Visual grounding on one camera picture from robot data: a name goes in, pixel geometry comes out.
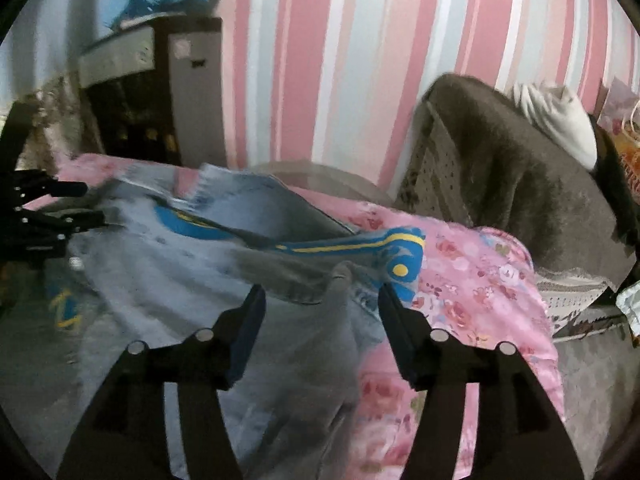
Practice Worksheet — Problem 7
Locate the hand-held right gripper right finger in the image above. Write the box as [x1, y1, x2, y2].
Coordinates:
[377, 282, 586, 480]

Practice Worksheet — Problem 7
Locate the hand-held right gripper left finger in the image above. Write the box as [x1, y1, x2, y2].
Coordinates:
[55, 284, 268, 480]

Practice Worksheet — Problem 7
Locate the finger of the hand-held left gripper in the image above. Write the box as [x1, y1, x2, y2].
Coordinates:
[14, 169, 90, 200]
[15, 208, 107, 242]

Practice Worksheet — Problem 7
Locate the grey printed sweatshirt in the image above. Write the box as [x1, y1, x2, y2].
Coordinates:
[30, 162, 426, 480]

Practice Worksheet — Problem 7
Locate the pink floral blanket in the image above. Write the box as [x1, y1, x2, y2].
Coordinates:
[20, 152, 568, 480]

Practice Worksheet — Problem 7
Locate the black cabinet appliance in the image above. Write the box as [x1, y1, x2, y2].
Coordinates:
[77, 15, 226, 168]

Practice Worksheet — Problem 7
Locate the dotted lace sofa cover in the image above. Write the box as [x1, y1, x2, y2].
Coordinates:
[397, 105, 628, 333]

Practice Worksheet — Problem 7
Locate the brown fleece blanket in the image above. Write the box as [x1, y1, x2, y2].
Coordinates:
[395, 74, 638, 291]

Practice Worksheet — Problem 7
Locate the white crumpled cloth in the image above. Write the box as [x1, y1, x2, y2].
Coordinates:
[616, 282, 640, 348]

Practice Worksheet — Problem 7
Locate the black cloth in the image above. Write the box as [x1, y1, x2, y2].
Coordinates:
[589, 117, 637, 243]

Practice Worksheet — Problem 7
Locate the white pillow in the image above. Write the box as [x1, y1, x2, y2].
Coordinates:
[510, 80, 601, 171]

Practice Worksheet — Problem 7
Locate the colourful printed bag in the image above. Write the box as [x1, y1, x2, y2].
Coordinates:
[597, 77, 640, 191]

